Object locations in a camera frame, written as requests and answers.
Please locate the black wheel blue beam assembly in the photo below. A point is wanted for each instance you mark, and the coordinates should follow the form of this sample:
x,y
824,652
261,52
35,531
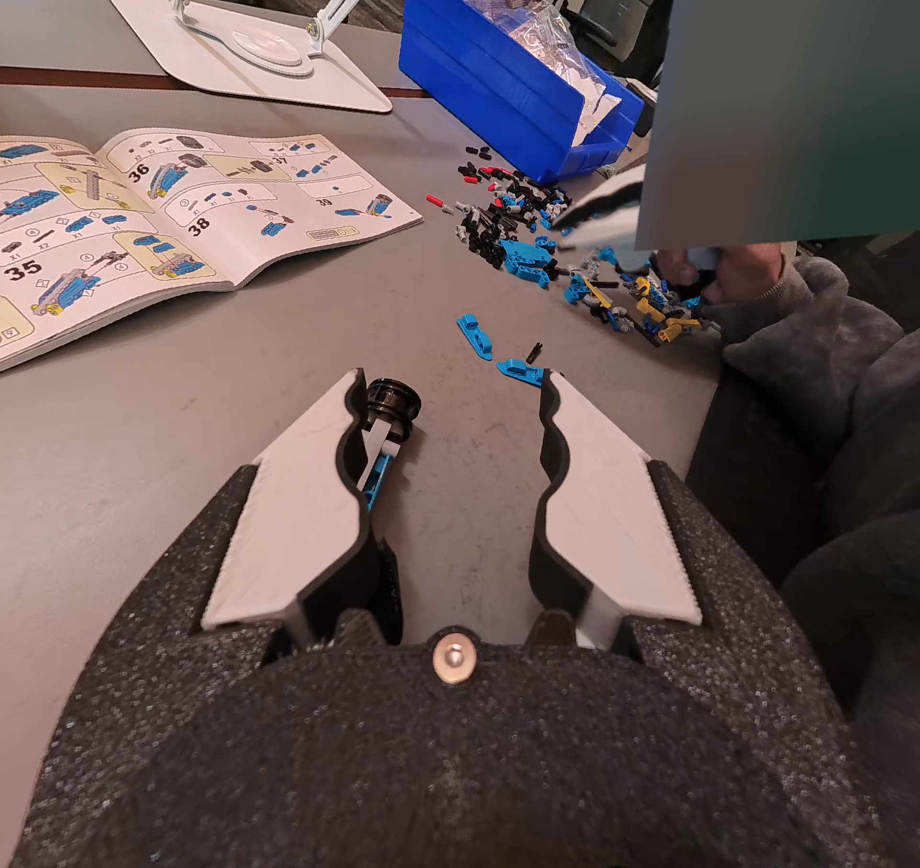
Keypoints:
x,y
394,401

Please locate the person's dark grey jacket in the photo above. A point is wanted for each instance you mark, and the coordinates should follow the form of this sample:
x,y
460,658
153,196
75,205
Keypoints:
x,y
862,631

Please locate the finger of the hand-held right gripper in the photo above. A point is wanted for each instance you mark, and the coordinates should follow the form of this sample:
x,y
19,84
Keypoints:
x,y
611,232
618,188

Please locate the pile of small building pieces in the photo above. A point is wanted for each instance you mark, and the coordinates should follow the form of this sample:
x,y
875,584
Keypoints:
x,y
528,257

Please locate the person's right hand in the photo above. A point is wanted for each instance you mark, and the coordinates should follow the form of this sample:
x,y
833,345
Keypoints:
x,y
747,275

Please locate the white folding stand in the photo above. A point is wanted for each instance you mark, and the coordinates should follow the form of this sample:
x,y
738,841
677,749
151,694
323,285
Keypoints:
x,y
215,41

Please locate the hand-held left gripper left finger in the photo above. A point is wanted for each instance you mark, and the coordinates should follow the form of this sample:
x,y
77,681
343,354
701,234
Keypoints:
x,y
295,523

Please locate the blue plastic bin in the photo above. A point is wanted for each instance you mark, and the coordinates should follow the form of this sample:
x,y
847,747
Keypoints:
x,y
474,70

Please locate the person's right forearm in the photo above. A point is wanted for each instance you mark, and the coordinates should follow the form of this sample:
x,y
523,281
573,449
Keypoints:
x,y
826,321

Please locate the open instruction booklet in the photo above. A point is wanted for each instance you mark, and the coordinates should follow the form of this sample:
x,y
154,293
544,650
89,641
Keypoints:
x,y
237,221

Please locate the black office chair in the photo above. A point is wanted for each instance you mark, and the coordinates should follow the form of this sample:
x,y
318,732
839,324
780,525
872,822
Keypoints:
x,y
650,34

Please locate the blue angled panel piece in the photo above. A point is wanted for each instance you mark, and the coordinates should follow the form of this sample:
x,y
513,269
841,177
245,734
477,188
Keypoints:
x,y
474,336
519,370

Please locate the clear plastic bags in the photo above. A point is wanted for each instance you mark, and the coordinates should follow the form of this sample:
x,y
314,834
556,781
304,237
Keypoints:
x,y
546,34

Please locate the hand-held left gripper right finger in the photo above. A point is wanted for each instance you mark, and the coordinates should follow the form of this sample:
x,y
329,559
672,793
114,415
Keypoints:
x,y
611,523

